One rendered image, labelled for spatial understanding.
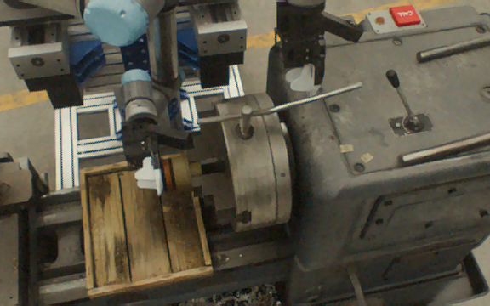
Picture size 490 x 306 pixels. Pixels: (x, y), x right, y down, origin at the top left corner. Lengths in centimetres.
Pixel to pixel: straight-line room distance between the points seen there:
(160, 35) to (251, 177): 45
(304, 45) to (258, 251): 61
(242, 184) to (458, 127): 47
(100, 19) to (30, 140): 170
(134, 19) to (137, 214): 54
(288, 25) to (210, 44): 56
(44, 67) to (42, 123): 130
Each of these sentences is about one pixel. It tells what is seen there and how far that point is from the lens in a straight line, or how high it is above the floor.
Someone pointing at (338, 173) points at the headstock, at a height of 125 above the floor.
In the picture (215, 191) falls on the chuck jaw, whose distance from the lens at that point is 122.
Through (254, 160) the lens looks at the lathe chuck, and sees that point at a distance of 114.
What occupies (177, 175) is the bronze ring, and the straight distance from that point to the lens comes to 124.
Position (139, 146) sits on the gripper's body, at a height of 111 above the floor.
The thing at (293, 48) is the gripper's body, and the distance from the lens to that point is 102.
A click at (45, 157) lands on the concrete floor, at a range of 273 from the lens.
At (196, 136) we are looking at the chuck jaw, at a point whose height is 116.
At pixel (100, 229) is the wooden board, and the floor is 89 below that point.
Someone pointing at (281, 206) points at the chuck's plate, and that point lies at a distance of 119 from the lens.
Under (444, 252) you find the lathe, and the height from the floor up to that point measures 76.
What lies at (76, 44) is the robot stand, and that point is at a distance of 167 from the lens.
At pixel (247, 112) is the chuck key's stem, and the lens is 107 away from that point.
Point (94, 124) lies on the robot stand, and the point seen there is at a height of 21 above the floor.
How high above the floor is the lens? 217
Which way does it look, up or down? 56 degrees down
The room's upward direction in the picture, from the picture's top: 4 degrees clockwise
